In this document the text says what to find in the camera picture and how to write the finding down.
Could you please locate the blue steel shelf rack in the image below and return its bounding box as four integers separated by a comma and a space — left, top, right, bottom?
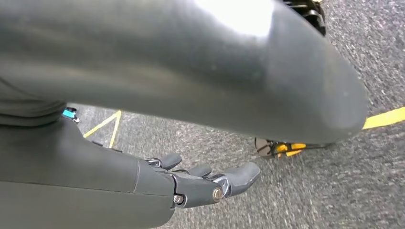
62, 107, 80, 124

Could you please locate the yellow floor tape square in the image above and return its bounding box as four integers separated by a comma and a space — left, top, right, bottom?
83, 110, 122, 148
362, 106, 405, 130

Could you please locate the black robot leg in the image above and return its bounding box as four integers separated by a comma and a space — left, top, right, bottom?
283, 0, 327, 37

